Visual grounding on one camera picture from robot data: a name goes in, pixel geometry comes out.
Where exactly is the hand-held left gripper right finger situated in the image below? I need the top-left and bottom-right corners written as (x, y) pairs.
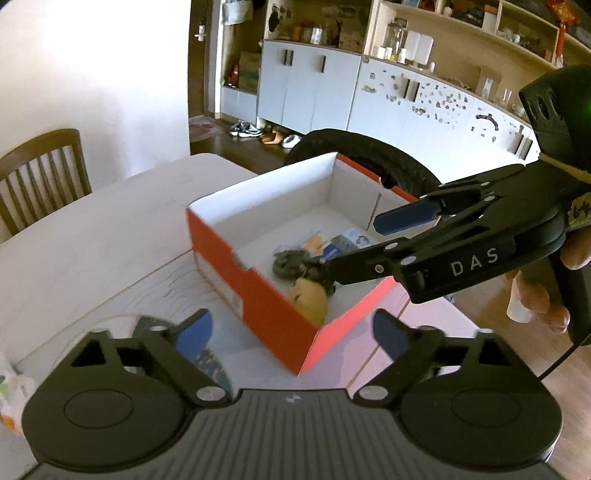
top-left (371, 308), bottom-right (516, 409)

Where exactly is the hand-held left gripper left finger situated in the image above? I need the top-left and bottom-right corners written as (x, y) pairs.
top-left (69, 308), bottom-right (232, 409)

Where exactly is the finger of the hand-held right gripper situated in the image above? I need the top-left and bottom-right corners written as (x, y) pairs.
top-left (373, 161), bottom-right (540, 237)
top-left (318, 213), bottom-right (491, 286)

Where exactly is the small white packet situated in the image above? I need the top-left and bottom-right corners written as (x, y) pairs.
top-left (333, 228), bottom-right (377, 254)

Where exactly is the blue and orange snack packet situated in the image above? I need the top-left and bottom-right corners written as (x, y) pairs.
top-left (300, 232), bottom-right (345, 265)

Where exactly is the pale yellow round object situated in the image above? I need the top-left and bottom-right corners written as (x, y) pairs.
top-left (288, 276), bottom-right (329, 325)

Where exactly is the red cardboard box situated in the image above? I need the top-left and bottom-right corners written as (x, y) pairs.
top-left (186, 151), bottom-right (445, 378)

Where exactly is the white wrapper with orange print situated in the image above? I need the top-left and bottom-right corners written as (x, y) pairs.
top-left (0, 353), bottom-right (29, 437)

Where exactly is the person's right hand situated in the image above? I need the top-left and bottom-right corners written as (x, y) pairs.
top-left (520, 216), bottom-right (591, 335)

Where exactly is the dark blue speckled pouch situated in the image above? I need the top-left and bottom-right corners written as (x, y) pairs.
top-left (131, 315), bottom-right (234, 401)

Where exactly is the black round chair back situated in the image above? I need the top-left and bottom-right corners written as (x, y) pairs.
top-left (283, 129), bottom-right (445, 205)

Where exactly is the white cabinet row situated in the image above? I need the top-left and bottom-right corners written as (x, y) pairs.
top-left (217, 39), bottom-right (543, 162)

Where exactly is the white plastic container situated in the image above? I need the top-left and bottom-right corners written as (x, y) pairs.
top-left (408, 33), bottom-right (435, 66)

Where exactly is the tall glass jar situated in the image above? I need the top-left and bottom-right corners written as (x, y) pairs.
top-left (386, 18), bottom-right (410, 59)

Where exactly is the pair of sneakers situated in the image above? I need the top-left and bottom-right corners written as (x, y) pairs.
top-left (229, 120), bottom-right (264, 138)

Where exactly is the patterned door rug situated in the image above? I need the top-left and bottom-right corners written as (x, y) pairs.
top-left (188, 117), bottom-right (221, 142)

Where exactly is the cardboard box on shelf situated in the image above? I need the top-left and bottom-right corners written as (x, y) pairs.
top-left (238, 50), bottom-right (262, 91)

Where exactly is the wooden slatted chair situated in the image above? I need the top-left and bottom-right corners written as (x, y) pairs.
top-left (0, 128), bottom-right (93, 245)

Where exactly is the brown entrance door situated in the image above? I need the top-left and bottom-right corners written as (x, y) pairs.
top-left (188, 0), bottom-right (223, 117)

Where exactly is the hanging tote bag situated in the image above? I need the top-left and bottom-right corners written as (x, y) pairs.
top-left (222, 0), bottom-right (255, 25)

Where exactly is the black cable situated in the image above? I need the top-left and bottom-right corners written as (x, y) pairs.
top-left (538, 339), bottom-right (580, 383)

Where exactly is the wooden wall shelf unit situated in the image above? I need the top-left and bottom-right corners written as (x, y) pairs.
top-left (263, 0), bottom-right (573, 121)

